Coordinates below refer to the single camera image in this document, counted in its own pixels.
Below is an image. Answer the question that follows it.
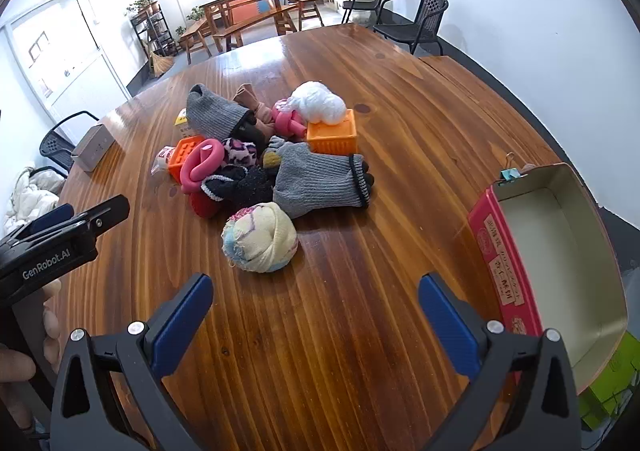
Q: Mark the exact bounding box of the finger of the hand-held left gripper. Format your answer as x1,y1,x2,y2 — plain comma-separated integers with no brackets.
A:
0,202,76,244
70,195,132,239

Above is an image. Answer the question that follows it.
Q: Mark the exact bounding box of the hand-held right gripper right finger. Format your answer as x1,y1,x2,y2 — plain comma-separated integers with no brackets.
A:
417,272,583,451

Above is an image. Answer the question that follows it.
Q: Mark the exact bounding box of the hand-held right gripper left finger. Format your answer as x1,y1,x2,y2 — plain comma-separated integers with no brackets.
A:
50,272,215,451

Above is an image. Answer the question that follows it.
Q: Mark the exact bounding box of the white snack packet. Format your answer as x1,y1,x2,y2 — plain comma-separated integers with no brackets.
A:
151,146,174,176

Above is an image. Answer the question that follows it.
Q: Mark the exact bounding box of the red pompom ball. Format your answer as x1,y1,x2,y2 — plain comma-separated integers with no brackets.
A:
189,190,222,219

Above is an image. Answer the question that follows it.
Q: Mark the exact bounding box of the pink tube toy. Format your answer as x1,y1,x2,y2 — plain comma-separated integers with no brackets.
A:
180,138,224,194

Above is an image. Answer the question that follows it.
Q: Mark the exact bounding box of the cream sock ball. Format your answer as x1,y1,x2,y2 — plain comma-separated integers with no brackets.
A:
222,202,299,273

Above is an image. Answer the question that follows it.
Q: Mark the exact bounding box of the small yellow box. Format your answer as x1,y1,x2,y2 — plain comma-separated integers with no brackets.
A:
173,108,194,140

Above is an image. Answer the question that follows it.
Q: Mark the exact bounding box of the red tin container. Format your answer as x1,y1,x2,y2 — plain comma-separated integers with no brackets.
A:
468,162,628,394

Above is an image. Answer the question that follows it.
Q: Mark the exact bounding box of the black fuzzy sock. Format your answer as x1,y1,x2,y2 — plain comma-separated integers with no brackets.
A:
201,165,274,205

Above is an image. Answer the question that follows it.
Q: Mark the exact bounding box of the leopard print sock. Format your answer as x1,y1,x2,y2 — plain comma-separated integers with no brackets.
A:
221,137,259,168

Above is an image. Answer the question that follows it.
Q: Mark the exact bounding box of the dark brown sock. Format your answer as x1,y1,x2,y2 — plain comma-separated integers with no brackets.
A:
235,113,277,154

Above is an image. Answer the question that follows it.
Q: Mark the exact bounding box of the small grey yellow sock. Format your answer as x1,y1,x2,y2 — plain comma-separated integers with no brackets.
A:
262,136,302,172

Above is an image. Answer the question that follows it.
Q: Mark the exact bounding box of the light brown sock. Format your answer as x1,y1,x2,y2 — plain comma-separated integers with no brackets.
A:
232,83,274,126

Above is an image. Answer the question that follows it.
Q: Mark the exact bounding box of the grey ribbed sock black cuff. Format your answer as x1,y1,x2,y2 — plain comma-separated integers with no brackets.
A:
272,143,375,219

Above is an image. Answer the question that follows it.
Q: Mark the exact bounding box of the pink knotted ring toy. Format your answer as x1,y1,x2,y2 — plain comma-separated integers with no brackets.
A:
271,100,307,140

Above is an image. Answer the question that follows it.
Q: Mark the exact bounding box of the orange plastic cube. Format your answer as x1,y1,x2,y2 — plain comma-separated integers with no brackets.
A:
306,109,359,155

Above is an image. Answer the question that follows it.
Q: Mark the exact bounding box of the white plastic bag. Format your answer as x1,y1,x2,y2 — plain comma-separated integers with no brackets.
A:
290,81,347,124

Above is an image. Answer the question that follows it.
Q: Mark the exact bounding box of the person's left hand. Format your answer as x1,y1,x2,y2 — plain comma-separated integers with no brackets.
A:
0,278,62,429

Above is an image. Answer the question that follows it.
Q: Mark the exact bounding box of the white jacket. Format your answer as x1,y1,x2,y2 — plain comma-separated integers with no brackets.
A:
4,167,67,234

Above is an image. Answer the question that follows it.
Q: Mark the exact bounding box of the grey rectangular box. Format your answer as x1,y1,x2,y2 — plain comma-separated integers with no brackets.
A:
70,125,116,172

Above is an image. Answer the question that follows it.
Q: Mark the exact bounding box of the black chair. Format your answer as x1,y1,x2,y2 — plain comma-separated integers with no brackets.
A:
39,111,101,178

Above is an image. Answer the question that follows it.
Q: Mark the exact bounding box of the straw broom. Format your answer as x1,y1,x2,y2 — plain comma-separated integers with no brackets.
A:
141,38,176,78

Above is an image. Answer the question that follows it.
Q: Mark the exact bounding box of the teal binder clip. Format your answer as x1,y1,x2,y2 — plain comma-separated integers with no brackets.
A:
499,153,534,188

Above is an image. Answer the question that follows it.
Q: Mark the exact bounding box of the green cardboard box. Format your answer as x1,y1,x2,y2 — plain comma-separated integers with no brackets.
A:
579,331,640,432

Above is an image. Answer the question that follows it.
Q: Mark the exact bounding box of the black plant shelf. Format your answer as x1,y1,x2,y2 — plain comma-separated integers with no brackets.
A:
125,0,179,58

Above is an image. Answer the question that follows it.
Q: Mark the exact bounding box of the wooden bench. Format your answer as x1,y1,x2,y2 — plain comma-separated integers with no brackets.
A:
178,20,214,64
212,6,297,52

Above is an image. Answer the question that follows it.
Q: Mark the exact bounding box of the black mesh back armchair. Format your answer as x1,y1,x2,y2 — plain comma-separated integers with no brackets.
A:
372,0,449,56

